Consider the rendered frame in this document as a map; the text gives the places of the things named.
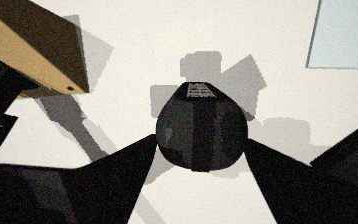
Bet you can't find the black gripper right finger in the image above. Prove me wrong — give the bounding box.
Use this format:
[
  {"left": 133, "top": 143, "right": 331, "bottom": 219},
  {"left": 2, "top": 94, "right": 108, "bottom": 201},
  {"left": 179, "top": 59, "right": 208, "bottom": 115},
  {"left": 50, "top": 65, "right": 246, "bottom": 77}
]
[{"left": 244, "top": 138, "right": 358, "bottom": 224}]

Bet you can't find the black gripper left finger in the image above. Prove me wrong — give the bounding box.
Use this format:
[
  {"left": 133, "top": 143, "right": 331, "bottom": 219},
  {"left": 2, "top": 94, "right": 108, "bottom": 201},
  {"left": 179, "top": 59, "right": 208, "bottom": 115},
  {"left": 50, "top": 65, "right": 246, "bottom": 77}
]
[{"left": 0, "top": 134, "right": 157, "bottom": 224}]

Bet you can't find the dark grey controller unit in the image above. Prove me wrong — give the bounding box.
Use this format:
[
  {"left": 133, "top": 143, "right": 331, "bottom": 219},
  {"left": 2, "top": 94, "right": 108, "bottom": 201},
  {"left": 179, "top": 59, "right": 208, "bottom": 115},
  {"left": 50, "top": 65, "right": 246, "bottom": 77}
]
[{"left": 155, "top": 82, "right": 248, "bottom": 173}]

